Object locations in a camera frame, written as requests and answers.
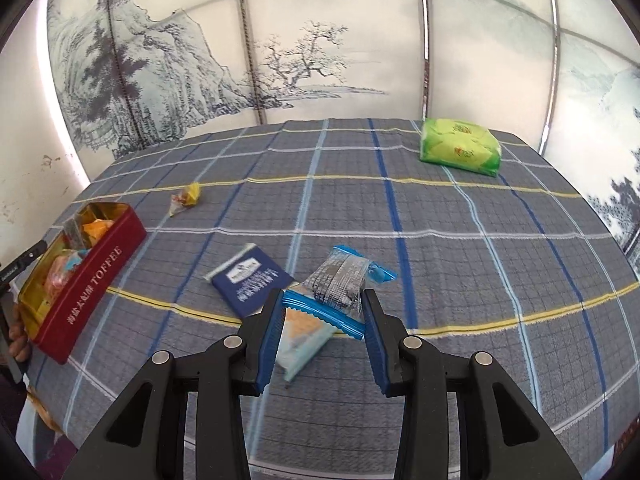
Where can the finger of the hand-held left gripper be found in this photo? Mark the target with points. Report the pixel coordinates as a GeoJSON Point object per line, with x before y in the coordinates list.
{"type": "Point", "coordinates": [22, 260]}

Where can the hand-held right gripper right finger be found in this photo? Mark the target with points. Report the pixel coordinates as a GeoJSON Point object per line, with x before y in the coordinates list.
{"type": "Point", "coordinates": [377, 340]}

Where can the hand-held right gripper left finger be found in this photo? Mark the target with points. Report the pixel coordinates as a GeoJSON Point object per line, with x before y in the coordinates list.
{"type": "Point", "coordinates": [267, 340]}

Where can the dark snack packet blue ends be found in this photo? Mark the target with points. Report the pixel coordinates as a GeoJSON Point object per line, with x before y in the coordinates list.
{"type": "Point", "coordinates": [340, 280]}

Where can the red and gold tin box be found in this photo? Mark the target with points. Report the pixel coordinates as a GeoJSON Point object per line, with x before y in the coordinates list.
{"type": "Point", "coordinates": [95, 285]}

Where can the person's left hand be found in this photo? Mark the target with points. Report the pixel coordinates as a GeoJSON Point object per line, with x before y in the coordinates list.
{"type": "Point", "coordinates": [20, 340]}

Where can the light blue white snack packet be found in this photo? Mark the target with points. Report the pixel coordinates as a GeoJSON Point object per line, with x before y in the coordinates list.
{"type": "Point", "coordinates": [300, 340]}

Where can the clear red meat snack packet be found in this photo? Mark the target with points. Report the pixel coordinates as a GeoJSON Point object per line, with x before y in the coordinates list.
{"type": "Point", "coordinates": [60, 272]}

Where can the teal snack packet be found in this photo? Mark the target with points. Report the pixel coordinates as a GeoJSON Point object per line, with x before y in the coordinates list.
{"type": "Point", "coordinates": [77, 257]}

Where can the orange snack packet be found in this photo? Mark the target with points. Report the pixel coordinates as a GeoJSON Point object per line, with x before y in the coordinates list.
{"type": "Point", "coordinates": [97, 230]}

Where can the grey checked tablecloth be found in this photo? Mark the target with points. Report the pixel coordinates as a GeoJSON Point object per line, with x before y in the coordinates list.
{"type": "Point", "coordinates": [450, 260]}

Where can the yellow wrapped candy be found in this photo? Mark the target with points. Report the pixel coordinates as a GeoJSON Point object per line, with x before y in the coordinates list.
{"type": "Point", "coordinates": [189, 195]}

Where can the green tissue pack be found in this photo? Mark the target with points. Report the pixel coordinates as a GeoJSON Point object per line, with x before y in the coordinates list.
{"type": "Point", "coordinates": [460, 147]}

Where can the ink landscape painting screen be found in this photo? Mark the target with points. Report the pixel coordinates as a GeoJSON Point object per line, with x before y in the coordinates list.
{"type": "Point", "coordinates": [175, 60]}

